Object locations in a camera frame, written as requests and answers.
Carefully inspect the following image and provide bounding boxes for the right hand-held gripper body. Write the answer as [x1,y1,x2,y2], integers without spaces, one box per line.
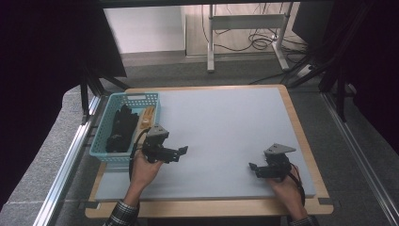
[260,143,297,183]

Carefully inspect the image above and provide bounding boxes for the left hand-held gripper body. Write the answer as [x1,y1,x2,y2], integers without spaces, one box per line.
[141,124,179,164]

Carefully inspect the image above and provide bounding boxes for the beige glove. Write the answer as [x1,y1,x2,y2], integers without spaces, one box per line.
[138,106,156,130]

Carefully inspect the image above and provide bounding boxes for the black glove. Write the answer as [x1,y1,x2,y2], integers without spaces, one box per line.
[105,133,131,153]
[112,104,140,143]

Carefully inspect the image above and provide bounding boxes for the light blue plastic basket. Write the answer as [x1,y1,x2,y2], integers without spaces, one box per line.
[88,91,163,164]

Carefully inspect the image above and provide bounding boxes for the person's right hand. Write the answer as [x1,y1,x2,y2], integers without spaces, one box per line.
[266,164,304,210]

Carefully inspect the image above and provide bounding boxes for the person's left hand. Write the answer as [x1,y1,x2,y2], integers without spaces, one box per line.
[128,150,164,197]

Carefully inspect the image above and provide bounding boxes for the grey-blue table mat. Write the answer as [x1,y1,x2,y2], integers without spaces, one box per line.
[94,87,317,202]

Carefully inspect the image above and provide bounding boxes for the wooden table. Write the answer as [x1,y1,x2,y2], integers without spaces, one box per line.
[84,84,335,219]

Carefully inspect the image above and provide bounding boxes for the black metal stand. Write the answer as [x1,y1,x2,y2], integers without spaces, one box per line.
[79,64,130,124]
[288,3,375,123]

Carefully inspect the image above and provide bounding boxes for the white power strip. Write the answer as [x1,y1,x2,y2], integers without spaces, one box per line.
[295,64,315,79]

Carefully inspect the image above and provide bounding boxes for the black curtain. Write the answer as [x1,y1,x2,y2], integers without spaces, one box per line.
[0,0,128,205]
[326,0,399,154]

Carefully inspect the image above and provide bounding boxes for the red and black gripper cable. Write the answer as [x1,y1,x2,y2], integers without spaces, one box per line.
[290,163,307,208]

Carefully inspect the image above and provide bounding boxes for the aluminium rail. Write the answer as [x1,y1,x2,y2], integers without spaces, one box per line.
[32,95,102,226]
[322,92,399,225]

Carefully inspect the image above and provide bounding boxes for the black floor cables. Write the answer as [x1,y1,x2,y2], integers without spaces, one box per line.
[215,3,310,54]

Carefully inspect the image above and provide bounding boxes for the white metal desk frame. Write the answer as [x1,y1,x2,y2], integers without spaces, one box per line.
[205,3,291,73]

